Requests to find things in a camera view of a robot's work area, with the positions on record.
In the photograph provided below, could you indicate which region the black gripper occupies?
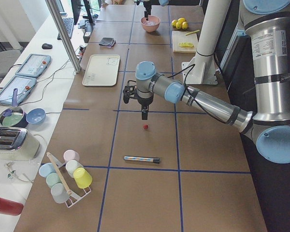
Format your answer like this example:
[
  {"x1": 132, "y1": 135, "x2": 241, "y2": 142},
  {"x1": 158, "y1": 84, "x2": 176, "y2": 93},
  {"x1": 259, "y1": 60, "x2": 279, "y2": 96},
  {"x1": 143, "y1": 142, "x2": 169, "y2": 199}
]
[
  {"x1": 143, "y1": 0, "x2": 151, "y2": 20},
  {"x1": 138, "y1": 96, "x2": 153, "y2": 120}
]

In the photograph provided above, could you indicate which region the steel muddler with black tip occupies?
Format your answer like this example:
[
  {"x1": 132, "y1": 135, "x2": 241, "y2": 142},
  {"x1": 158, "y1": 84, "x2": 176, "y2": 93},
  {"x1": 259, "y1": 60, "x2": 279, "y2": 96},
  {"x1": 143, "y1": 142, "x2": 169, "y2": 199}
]
[{"x1": 123, "y1": 156, "x2": 160, "y2": 164}]

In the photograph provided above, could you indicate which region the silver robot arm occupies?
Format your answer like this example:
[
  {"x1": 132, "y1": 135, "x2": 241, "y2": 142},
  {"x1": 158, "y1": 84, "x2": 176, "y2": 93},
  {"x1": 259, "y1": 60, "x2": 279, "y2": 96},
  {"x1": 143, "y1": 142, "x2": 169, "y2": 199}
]
[
  {"x1": 134, "y1": 0, "x2": 290, "y2": 164},
  {"x1": 133, "y1": 0, "x2": 169, "y2": 21}
]

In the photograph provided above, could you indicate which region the pile of ice cubes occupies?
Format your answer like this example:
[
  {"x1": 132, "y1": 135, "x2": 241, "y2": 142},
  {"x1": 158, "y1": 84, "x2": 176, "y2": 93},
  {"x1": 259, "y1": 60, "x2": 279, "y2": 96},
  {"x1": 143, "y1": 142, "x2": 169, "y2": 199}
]
[{"x1": 143, "y1": 20, "x2": 157, "y2": 27}]

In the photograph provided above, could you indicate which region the pink ice bowl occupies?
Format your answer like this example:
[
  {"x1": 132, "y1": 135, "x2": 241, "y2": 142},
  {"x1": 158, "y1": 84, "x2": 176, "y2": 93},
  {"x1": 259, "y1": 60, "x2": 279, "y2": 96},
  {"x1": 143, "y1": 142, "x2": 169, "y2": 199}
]
[{"x1": 141, "y1": 15, "x2": 160, "y2": 32}]

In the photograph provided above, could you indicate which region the pink cup on rack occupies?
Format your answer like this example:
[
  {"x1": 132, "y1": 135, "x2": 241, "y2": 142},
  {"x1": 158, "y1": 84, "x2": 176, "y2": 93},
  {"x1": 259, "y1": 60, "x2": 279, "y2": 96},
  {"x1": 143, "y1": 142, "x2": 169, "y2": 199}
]
[{"x1": 63, "y1": 149, "x2": 80, "y2": 163}]

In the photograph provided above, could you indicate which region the yellow-green plastic cup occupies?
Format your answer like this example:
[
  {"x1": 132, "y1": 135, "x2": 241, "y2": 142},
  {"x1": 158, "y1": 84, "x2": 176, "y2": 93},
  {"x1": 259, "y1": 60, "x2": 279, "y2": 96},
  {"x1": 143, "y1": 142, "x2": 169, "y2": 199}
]
[{"x1": 73, "y1": 167, "x2": 93, "y2": 189}]

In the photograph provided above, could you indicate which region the cream cup on rack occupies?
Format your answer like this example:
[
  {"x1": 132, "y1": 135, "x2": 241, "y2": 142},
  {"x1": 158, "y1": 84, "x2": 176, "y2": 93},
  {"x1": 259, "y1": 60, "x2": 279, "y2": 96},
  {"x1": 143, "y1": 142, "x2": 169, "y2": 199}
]
[{"x1": 65, "y1": 159, "x2": 83, "y2": 178}]

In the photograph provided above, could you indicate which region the light blue cup on rack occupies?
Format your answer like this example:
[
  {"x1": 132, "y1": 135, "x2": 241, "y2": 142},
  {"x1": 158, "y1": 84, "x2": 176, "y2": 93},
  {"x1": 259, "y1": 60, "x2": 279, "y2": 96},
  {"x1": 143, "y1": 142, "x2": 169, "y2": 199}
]
[{"x1": 39, "y1": 162, "x2": 56, "y2": 178}]

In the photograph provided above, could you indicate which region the mint green cup on rack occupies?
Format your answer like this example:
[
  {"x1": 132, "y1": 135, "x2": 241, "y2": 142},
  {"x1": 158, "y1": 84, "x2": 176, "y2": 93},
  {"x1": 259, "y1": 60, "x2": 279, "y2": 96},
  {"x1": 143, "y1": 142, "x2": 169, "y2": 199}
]
[{"x1": 46, "y1": 173, "x2": 61, "y2": 189}]

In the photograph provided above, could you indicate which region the grey cup on rack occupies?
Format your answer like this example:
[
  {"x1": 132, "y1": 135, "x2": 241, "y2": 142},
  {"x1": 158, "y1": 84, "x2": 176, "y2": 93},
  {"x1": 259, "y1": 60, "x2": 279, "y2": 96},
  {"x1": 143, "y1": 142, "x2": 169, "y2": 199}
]
[{"x1": 51, "y1": 183, "x2": 70, "y2": 203}]

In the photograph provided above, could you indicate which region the whole yellow lemon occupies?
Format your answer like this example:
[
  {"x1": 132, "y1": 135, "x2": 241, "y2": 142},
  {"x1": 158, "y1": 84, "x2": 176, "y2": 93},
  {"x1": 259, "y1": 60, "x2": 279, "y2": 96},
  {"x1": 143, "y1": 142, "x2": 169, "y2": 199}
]
[
  {"x1": 171, "y1": 20, "x2": 177, "y2": 27},
  {"x1": 181, "y1": 21, "x2": 189, "y2": 30},
  {"x1": 175, "y1": 22, "x2": 182, "y2": 29},
  {"x1": 177, "y1": 17, "x2": 186, "y2": 23}
]

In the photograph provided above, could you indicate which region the wooden cutting board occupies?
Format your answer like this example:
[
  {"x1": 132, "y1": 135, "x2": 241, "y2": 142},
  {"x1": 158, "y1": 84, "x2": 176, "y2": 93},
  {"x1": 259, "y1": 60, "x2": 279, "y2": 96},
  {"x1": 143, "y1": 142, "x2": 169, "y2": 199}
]
[{"x1": 172, "y1": 31, "x2": 198, "y2": 53}]

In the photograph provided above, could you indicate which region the lemon slice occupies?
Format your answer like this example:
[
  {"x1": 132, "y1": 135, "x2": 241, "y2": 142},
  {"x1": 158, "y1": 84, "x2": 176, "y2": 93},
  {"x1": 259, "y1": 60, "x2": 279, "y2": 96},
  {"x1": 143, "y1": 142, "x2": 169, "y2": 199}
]
[{"x1": 178, "y1": 42, "x2": 194, "y2": 48}]

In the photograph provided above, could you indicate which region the grey folded cloth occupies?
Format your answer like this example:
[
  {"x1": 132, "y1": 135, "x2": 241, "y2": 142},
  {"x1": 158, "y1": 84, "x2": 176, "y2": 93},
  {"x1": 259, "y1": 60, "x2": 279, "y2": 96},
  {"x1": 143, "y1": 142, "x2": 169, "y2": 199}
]
[{"x1": 99, "y1": 37, "x2": 114, "y2": 46}]

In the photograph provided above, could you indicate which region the yellow-green plastic knife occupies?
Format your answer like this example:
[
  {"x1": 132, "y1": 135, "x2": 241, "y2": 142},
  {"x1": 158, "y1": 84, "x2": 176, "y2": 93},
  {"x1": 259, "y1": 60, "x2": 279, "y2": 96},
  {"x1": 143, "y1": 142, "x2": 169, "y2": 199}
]
[{"x1": 185, "y1": 29, "x2": 200, "y2": 36}]

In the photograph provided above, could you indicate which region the cream bear serving tray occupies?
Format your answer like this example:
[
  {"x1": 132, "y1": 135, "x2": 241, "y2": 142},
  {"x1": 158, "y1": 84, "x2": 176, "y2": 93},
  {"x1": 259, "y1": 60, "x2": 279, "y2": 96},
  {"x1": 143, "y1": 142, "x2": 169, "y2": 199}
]
[{"x1": 82, "y1": 55, "x2": 120, "y2": 87}]

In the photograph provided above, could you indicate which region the black computer monitor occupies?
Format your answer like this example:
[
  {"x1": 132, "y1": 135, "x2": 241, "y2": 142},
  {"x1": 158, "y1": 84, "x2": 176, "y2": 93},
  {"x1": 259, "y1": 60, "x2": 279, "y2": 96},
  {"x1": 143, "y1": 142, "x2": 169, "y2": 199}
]
[{"x1": 71, "y1": 0, "x2": 97, "y2": 26}]

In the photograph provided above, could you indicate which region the black keyboard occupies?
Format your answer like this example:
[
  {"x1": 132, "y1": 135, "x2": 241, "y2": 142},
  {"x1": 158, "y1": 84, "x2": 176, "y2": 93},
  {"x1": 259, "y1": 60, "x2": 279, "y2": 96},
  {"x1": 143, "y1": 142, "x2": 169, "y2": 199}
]
[{"x1": 62, "y1": 17, "x2": 74, "y2": 39}]

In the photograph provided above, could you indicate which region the black computer mouse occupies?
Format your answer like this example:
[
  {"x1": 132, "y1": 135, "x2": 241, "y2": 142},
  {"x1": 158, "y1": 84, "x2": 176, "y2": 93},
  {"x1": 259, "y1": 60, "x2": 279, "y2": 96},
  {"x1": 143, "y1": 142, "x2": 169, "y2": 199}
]
[{"x1": 42, "y1": 43, "x2": 53, "y2": 50}]

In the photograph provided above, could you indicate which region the blue ceramic bowl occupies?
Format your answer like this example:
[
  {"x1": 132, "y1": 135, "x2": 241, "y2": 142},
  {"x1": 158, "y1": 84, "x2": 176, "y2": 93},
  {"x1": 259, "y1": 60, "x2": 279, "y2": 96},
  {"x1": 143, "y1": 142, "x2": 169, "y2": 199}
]
[{"x1": 26, "y1": 108, "x2": 46, "y2": 124}]

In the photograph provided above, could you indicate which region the far teach pendant tablet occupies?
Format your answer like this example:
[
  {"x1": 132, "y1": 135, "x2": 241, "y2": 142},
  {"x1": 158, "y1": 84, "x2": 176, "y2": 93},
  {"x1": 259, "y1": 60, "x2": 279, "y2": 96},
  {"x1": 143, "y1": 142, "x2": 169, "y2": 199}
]
[{"x1": 15, "y1": 54, "x2": 52, "y2": 78}]

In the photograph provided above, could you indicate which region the teach pendant tablet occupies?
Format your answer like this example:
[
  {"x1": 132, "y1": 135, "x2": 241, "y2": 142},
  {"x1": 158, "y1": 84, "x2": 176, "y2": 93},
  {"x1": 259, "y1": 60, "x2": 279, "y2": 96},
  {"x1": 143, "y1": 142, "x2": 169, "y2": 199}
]
[
  {"x1": 15, "y1": 54, "x2": 52, "y2": 78},
  {"x1": 0, "y1": 75, "x2": 37, "y2": 106}
]

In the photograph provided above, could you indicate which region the near teach pendant tablet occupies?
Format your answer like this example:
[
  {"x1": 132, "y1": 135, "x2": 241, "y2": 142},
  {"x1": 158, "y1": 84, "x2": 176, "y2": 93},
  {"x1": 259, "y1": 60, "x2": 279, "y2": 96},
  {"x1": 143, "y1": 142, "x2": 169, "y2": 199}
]
[{"x1": 0, "y1": 75, "x2": 37, "y2": 106}]

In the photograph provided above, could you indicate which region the cream steel toaster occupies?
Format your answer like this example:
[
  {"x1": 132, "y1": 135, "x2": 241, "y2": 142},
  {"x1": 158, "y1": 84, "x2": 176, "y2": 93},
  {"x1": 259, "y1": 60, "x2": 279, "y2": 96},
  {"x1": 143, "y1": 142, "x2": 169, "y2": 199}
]
[{"x1": 0, "y1": 127, "x2": 40, "y2": 161}]

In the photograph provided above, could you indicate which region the red water bottle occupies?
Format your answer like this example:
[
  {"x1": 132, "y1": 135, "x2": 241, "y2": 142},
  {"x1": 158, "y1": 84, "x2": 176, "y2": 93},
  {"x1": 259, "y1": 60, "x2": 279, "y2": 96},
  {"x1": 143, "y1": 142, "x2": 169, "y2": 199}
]
[{"x1": 0, "y1": 197, "x2": 24, "y2": 216}]

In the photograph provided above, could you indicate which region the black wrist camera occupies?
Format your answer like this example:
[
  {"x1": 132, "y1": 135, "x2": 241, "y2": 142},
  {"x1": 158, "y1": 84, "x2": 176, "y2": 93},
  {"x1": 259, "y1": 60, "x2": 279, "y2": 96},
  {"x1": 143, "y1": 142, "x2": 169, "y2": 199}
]
[{"x1": 123, "y1": 80, "x2": 137, "y2": 104}]

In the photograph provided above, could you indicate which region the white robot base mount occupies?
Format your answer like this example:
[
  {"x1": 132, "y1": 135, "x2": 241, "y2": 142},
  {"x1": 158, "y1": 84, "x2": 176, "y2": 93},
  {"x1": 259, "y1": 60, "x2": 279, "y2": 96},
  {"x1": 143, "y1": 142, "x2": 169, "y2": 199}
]
[{"x1": 182, "y1": 0, "x2": 231, "y2": 85}]

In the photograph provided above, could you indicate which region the aluminium frame post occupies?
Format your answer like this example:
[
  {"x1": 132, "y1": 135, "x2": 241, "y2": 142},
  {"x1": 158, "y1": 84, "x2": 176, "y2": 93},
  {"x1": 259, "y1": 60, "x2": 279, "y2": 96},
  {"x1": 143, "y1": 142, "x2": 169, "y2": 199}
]
[{"x1": 45, "y1": 0, "x2": 81, "y2": 73}]

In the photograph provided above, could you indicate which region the white wire cup rack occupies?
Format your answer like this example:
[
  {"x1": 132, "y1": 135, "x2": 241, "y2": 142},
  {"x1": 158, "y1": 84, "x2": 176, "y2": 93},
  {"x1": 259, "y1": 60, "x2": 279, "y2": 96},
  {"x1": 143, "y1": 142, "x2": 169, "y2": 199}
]
[{"x1": 46, "y1": 152, "x2": 92, "y2": 208}]

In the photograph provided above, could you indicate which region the blue handled saucepan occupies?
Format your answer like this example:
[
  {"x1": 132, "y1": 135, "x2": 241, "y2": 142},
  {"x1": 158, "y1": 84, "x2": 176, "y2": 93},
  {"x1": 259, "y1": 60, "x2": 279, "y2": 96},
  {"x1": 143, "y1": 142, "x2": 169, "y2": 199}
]
[{"x1": 0, "y1": 88, "x2": 28, "y2": 128}]

